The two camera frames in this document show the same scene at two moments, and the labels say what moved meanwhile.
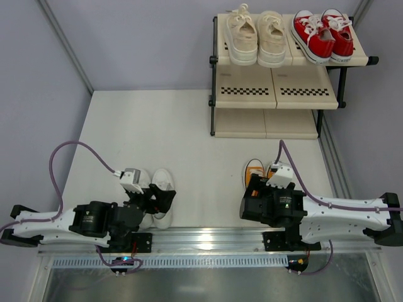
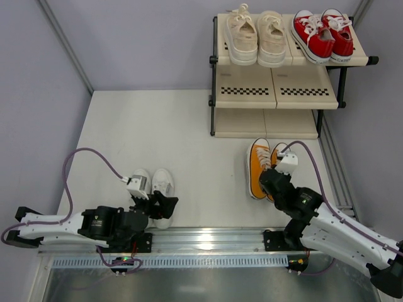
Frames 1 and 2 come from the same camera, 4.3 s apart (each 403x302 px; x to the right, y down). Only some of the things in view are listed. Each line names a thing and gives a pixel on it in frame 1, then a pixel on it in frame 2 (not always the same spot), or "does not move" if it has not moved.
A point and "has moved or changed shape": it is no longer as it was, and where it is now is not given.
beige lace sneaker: [242, 36] does not move
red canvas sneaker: [317, 41] does not move
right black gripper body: [252, 204] to [271, 181]
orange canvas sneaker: [252, 166] has moved or changed shape
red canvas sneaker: [339, 26] does not move
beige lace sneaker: [271, 39] does not move
